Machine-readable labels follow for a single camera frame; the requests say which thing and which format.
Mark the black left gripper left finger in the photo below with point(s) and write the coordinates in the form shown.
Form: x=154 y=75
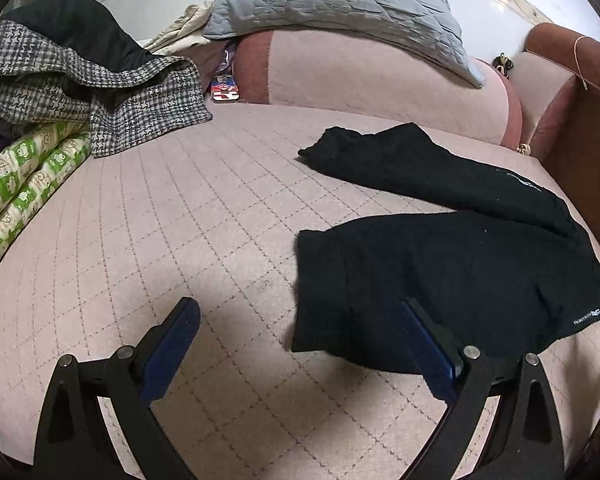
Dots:
x=72 y=441

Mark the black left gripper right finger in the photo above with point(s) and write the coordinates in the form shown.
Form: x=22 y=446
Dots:
x=524 y=439

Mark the black pants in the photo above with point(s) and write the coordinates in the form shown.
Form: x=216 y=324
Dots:
x=502 y=265

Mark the pink brown side cushion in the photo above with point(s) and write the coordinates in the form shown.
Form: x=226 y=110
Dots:
x=558 y=71

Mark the green white patterned blanket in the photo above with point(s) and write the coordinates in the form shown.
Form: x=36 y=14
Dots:
x=33 y=168

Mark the houndstooth checked garment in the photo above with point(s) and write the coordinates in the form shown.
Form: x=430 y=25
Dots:
x=42 y=82

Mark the red white blue packet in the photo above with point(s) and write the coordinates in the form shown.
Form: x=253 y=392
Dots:
x=224 y=89

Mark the grey quilted pillow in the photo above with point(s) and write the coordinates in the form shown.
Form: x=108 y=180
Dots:
x=423 y=27

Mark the black garment on pile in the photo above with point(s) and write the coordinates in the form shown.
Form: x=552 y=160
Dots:
x=85 y=26

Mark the pink bolster cushion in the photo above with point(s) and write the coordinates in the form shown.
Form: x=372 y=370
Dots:
x=333 y=71

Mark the cream cloth behind pillow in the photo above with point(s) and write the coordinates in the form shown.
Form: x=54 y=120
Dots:
x=183 y=33

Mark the brown wooden bed frame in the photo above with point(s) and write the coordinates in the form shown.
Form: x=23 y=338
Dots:
x=574 y=160

